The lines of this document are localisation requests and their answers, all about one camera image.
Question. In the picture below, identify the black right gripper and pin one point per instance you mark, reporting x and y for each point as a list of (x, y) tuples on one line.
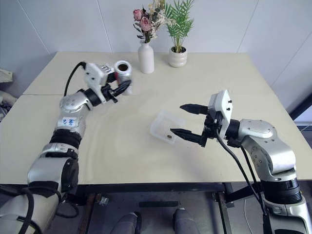
[(210, 129)]

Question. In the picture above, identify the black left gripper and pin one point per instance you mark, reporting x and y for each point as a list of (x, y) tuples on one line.
[(109, 92)]

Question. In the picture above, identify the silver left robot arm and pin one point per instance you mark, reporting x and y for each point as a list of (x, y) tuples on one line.
[(70, 104)]

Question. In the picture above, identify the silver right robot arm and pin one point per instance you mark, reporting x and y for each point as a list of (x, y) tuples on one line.
[(258, 131)]

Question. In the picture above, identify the clear plastic container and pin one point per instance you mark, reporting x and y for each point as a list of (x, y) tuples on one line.
[(161, 126)]

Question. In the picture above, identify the white ceramic vase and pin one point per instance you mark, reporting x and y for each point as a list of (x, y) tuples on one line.
[(145, 61)]

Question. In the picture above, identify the white ribbed plant pot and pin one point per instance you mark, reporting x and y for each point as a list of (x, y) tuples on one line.
[(178, 59)]

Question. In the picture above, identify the dried flower bouquet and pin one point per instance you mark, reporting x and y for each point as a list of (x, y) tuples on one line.
[(145, 23)]

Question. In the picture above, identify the green leafy plant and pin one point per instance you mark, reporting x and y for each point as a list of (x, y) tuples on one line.
[(179, 22)]

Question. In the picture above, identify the dark grey rounded shape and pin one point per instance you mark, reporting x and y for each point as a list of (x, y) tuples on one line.
[(184, 221), (128, 224)]

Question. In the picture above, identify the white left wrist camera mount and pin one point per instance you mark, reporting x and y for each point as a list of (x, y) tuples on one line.
[(93, 73)]

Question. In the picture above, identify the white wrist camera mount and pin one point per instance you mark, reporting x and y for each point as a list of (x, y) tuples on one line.
[(223, 107), (93, 73)]

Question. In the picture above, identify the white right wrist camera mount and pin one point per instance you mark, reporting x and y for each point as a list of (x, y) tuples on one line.
[(223, 107)]

